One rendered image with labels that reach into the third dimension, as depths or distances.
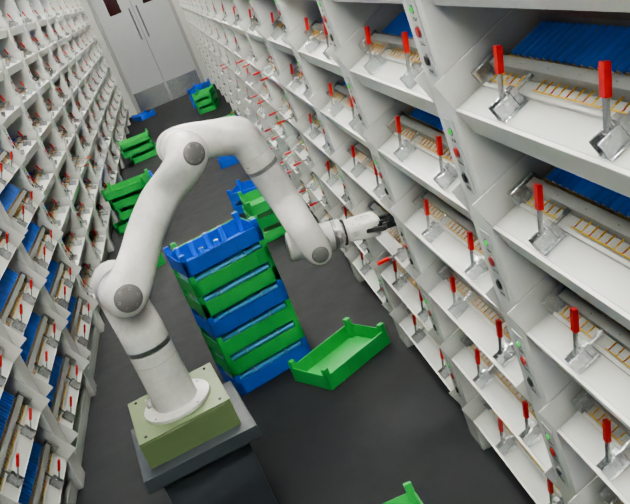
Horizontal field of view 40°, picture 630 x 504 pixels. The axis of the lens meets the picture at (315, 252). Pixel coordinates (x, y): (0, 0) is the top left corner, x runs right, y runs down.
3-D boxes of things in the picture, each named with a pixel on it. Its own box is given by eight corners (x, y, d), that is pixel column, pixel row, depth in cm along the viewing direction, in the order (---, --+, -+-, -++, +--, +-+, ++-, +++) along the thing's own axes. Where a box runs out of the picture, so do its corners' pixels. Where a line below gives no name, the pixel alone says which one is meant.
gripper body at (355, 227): (341, 225, 234) (380, 215, 236) (333, 216, 244) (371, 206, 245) (346, 250, 237) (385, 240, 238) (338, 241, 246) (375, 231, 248)
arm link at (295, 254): (333, 227, 234) (326, 216, 242) (287, 239, 232) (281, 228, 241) (339, 255, 237) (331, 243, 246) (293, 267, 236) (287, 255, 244)
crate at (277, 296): (216, 339, 295) (207, 319, 292) (197, 325, 313) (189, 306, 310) (289, 298, 305) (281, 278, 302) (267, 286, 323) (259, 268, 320)
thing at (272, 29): (302, 59, 267) (271, 26, 263) (274, 48, 324) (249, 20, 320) (348, 13, 266) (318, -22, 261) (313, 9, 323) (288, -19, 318)
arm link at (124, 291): (127, 312, 227) (141, 329, 212) (84, 297, 221) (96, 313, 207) (204, 139, 226) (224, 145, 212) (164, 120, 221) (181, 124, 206)
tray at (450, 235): (518, 329, 148) (469, 277, 144) (415, 236, 205) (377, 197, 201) (604, 247, 147) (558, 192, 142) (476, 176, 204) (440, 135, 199)
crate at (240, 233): (188, 278, 287) (179, 257, 284) (171, 267, 305) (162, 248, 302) (264, 238, 297) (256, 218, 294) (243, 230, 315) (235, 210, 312)
